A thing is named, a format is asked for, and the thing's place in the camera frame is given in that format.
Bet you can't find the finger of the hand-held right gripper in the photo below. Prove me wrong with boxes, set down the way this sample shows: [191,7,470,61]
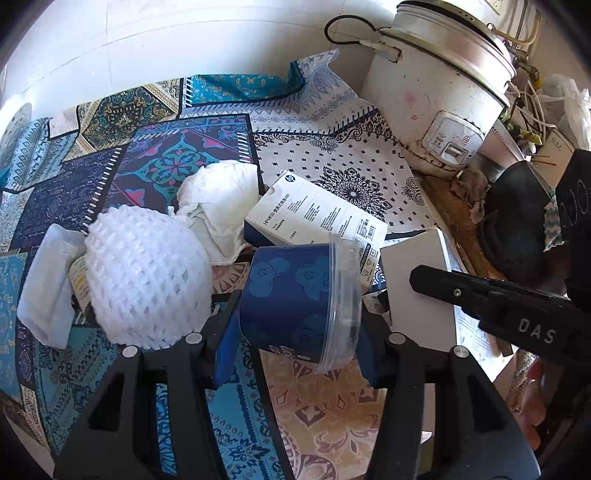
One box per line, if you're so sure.
[410,264,492,319]

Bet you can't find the printed paper sheets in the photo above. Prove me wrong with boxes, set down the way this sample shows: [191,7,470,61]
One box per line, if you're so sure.
[442,230,514,385]

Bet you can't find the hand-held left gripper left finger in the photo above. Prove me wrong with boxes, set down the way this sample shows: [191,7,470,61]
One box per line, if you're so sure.
[53,292,296,480]

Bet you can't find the white foam fruit net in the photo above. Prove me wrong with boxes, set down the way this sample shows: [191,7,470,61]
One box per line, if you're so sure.
[84,206,214,347]

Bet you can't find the black power cord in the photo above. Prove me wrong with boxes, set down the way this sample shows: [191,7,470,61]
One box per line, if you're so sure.
[323,15,402,61]

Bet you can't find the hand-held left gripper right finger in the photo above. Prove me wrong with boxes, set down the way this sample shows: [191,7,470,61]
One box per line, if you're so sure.
[360,295,542,480]

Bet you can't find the white tissue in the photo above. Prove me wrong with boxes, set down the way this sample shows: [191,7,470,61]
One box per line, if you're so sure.
[168,161,262,266]

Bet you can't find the white plastic bag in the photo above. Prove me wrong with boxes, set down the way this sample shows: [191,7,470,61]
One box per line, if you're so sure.
[538,74,591,151]

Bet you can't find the white rice cooker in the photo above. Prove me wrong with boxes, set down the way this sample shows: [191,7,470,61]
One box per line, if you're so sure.
[360,0,517,178]

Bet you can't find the plain white box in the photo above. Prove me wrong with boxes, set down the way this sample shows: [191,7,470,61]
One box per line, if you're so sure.
[379,228,459,365]

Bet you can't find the small labelled bottle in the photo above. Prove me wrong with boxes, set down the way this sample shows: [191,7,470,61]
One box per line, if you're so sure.
[68,256,98,324]

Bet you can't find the black cloth pouch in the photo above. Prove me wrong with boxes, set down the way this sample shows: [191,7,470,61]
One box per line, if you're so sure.
[475,161,568,283]

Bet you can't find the white printed cardboard box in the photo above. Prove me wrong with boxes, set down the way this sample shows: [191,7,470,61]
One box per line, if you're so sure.
[244,171,389,296]

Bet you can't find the brown rag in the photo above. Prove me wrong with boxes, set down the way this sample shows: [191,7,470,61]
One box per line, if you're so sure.
[450,170,491,219]

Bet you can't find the patterned blue tablecloth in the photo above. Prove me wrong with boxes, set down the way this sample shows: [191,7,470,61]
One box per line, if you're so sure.
[0,48,458,480]

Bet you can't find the person's right hand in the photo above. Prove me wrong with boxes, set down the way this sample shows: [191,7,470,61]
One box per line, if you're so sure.
[512,357,557,452]

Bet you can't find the folded white cloth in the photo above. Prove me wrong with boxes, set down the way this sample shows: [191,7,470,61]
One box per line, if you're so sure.
[17,224,88,349]

